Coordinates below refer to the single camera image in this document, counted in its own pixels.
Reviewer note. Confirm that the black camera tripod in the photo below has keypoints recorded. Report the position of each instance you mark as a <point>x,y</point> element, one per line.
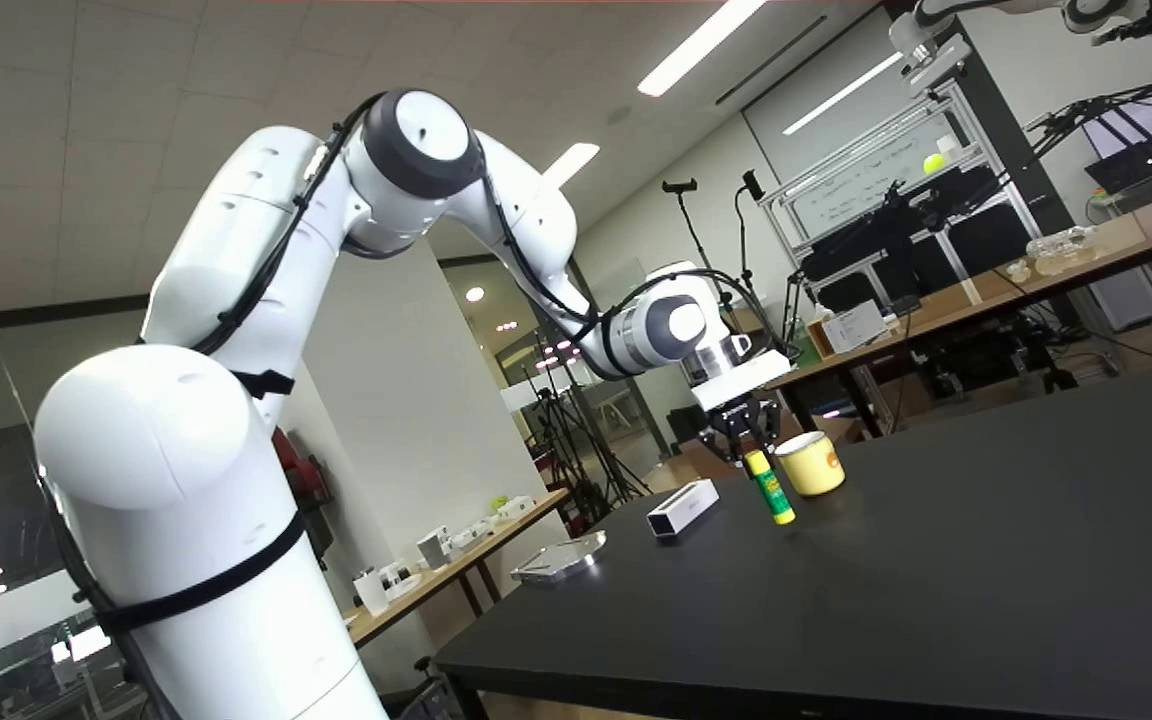
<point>578,452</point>

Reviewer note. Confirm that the long ceiling light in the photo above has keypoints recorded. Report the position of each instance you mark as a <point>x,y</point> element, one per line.
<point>702,47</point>

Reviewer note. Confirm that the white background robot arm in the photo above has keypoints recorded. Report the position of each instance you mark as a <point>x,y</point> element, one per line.
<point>1069,15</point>

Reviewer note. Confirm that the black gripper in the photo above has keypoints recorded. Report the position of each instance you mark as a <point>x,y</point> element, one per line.
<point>741,412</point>

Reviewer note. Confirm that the white box on desk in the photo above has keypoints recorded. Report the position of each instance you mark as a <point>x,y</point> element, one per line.
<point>388,585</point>

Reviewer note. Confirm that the short ceiling light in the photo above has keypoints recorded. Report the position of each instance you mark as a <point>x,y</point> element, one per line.
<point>572,160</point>

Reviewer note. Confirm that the brown cardboard box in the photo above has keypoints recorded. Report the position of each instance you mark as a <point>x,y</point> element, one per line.
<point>697,461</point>

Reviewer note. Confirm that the black shelf rack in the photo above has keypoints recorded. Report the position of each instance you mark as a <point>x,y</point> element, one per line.
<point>918,201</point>

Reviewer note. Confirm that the green marker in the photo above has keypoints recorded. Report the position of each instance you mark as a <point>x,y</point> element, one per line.
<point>775,490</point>

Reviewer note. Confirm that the small white black box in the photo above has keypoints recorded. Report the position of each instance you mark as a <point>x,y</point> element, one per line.
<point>680,511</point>

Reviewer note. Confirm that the small wooden side desk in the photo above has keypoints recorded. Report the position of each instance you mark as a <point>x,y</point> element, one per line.
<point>456,564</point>

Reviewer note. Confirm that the yellow tennis ball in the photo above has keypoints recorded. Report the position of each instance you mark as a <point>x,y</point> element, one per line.
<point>934,167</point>

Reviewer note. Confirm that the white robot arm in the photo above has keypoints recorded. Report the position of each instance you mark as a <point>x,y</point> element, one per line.
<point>190,506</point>

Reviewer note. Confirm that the long wooden desk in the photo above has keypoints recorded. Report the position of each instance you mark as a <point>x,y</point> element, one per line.
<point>1028,275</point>

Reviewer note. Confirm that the yellow cup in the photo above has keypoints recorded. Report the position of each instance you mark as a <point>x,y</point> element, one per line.
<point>815,466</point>

